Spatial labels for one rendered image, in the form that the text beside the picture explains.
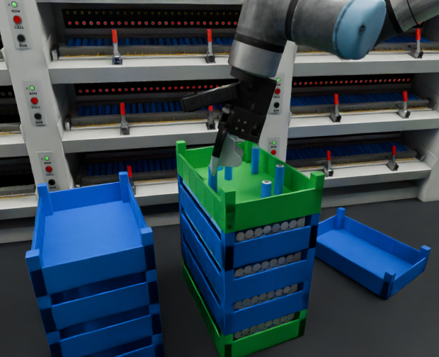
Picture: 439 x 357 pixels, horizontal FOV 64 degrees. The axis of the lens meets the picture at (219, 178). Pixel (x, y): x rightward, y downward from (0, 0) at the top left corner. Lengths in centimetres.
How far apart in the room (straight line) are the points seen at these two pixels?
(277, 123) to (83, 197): 63
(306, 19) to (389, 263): 80
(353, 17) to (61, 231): 68
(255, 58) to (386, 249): 81
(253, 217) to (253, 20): 33
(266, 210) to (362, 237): 67
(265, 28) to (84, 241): 53
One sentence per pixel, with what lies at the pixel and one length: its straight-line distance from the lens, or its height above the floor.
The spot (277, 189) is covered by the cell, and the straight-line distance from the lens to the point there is 74.
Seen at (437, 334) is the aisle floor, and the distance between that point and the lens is 101.
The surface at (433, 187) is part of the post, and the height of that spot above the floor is 6.
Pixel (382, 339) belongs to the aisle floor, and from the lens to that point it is 95.
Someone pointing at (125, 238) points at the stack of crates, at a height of 24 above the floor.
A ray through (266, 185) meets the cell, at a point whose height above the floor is 38.
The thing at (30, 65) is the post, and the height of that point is 55.
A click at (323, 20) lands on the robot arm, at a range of 58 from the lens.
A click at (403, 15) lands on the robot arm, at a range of 70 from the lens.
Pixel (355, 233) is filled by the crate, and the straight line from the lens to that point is 127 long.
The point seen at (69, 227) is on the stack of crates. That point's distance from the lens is 84.
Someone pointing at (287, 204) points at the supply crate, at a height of 35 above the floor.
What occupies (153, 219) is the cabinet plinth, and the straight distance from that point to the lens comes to 125.
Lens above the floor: 65
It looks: 24 degrees down
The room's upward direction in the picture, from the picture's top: straight up
